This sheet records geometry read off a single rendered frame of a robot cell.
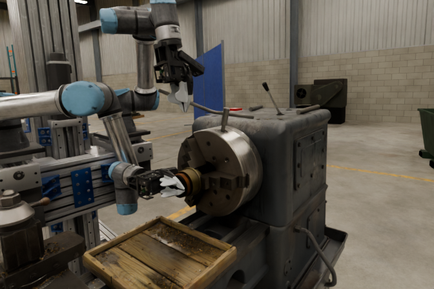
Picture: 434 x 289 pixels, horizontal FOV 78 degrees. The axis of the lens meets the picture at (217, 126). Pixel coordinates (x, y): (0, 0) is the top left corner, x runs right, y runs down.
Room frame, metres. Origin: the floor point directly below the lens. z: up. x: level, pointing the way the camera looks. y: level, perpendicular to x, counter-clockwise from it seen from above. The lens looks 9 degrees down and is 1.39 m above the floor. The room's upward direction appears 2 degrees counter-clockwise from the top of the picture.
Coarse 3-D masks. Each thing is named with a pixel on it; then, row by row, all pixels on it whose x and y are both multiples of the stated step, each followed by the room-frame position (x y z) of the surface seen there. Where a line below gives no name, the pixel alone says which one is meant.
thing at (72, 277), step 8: (64, 272) 0.57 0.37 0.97; (72, 272) 0.57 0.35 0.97; (56, 280) 0.54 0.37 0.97; (64, 280) 0.54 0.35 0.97; (72, 280) 0.54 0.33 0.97; (80, 280) 0.54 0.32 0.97; (40, 288) 0.52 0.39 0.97; (48, 288) 0.52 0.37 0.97; (56, 288) 0.52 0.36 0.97; (64, 288) 0.52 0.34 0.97; (72, 288) 0.52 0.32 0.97; (80, 288) 0.52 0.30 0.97; (88, 288) 0.51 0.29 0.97
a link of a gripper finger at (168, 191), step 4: (168, 188) 0.81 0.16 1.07; (172, 188) 0.80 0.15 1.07; (176, 188) 0.79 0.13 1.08; (164, 192) 0.80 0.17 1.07; (168, 192) 0.79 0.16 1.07; (172, 192) 0.79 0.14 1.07; (176, 192) 0.78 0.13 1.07; (180, 192) 0.78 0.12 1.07; (164, 196) 0.77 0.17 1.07; (168, 196) 0.77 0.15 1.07
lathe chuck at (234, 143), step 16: (208, 128) 0.97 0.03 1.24; (208, 144) 0.91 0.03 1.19; (224, 144) 0.87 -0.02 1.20; (240, 144) 0.89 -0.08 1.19; (208, 160) 0.92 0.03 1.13; (224, 160) 0.87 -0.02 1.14; (240, 160) 0.84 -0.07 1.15; (256, 176) 0.88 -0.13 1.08; (208, 192) 0.92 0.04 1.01; (224, 192) 0.87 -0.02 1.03; (240, 192) 0.83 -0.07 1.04; (208, 208) 0.92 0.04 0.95; (224, 208) 0.87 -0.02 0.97
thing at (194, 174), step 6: (186, 168) 0.86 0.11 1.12; (192, 168) 0.85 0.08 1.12; (180, 174) 0.81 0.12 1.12; (186, 174) 0.82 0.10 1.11; (192, 174) 0.83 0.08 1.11; (198, 174) 0.83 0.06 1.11; (180, 180) 0.80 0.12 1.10; (186, 180) 0.80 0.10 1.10; (192, 180) 0.81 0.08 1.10; (198, 180) 0.83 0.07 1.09; (174, 186) 0.84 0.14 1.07; (186, 186) 0.79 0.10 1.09; (192, 186) 0.80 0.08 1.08; (198, 186) 0.82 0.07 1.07; (186, 192) 0.79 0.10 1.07; (192, 192) 0.81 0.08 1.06; (198, 192) 0.84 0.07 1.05
